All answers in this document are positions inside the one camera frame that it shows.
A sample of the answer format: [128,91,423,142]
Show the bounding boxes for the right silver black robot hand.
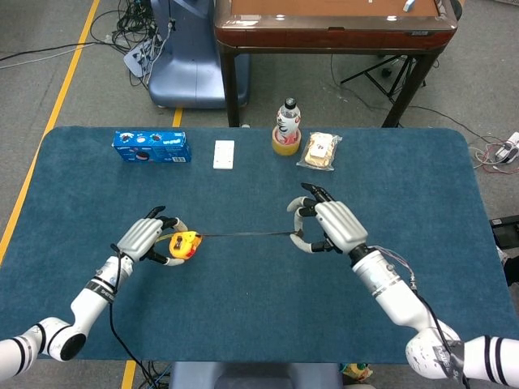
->
[286,182,369,255]

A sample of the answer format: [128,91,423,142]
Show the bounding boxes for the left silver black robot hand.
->
[111,205,191,267]

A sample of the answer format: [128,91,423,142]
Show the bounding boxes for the yellow tape measure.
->
[157,229,303,260]

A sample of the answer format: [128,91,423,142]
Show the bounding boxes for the yellow adhesive tape roll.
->
[271,126,302,157]

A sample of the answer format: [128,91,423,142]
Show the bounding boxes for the clear bagged cracker packet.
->
[295,131,343,172]

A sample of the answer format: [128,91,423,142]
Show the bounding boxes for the blue Oreo cookie box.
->
[112,130,192,164]

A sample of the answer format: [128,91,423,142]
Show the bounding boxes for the pink white drink bottle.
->
[276,97,302,146]

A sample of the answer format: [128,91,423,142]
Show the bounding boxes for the white rectangular plastic block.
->
[212,139,236,170]

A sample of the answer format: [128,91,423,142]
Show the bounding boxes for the blue felt table cover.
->
[0,126,519,364]

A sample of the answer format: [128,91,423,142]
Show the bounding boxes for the yellow toy figure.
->
[340,362,374,384]

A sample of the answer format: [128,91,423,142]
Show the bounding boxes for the black tripod stand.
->
[339,54,427,105]

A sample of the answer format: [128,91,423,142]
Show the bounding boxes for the black flat device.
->
[488,216,519,249]

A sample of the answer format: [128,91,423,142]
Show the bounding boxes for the grey-blue robot torso base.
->
[168,361,344,389]

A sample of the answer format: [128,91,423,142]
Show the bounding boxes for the white power strip with plugs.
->
[123,40,157,78]

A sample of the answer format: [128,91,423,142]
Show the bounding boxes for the brown wooden mahjong table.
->
[213,0,459,129]

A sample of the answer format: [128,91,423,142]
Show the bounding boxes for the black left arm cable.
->
[109,242,163,389]

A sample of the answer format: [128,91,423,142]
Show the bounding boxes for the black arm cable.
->
[409,279,471,389]
[109,242,163,389]

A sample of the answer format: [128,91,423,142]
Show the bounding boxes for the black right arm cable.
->
[409,279,471,389]

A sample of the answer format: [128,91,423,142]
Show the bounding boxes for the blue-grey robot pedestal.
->
[148,0,251,109]

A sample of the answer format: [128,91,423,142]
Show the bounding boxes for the white power strip red wires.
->
[494,131,519,163]

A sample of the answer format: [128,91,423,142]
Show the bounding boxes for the tangle of black floor cables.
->
[88,0,163,88]

